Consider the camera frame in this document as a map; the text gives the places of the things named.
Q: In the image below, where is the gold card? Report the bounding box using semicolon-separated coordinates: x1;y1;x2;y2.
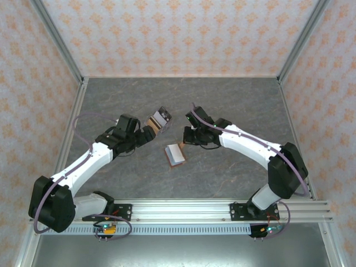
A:
146;117;161;135

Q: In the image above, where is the brown leather card holder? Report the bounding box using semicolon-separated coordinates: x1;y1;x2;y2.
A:
164;141;186;167

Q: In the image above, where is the white lettered card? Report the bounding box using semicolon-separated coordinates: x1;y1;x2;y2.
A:
152;110;169;126

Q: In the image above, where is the clear acrylic card stand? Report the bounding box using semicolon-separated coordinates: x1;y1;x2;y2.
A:
144;106;173;136

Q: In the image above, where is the black printed card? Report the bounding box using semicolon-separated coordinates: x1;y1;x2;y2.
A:
156;106;172;122

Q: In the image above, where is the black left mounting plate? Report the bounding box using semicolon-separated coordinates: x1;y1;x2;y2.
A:
111;204;133;222

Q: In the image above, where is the black mounting plate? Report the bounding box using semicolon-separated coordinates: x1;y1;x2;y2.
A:
111;204;133;222
229;202;279;222

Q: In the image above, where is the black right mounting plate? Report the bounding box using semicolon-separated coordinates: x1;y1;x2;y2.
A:
229;202;279;222

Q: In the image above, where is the left controller board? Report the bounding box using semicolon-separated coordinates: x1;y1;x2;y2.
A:
93;222;117;241

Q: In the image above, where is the controller board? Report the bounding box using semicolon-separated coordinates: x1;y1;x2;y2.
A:
93;222;117;241
249;224;284;240

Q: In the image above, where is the right controller board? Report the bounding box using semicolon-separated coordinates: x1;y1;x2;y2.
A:
249;224;284;240

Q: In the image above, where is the grey metal panel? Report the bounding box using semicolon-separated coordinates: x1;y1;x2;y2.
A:
30;235;330;267

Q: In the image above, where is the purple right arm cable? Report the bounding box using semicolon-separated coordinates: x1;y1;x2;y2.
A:
190;102;310;240

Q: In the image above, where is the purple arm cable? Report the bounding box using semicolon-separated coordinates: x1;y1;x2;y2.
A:
33;112;133;242
190;102;310;240

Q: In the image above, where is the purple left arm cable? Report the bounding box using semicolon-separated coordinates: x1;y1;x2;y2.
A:
33;112;133;242

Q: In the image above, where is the aluminium side rail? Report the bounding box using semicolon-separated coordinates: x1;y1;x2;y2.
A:
54;77;90;179
278;77;318;201

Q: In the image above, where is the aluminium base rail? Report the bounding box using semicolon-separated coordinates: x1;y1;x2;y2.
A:
29;199;333;223

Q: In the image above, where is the slotted grey cable duct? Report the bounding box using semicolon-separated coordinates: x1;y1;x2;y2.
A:
41;224;253;236

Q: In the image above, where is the aluminium frame post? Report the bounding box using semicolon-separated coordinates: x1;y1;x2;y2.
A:
29;0;86;84
276;0;332;83

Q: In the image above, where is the aluminium frame leg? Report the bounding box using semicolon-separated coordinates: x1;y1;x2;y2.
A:
318;222;345;267
13;222;42;267

